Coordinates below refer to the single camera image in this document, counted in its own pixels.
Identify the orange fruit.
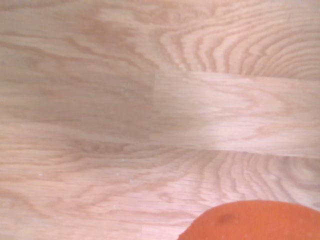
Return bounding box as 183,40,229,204
176,199,320,240

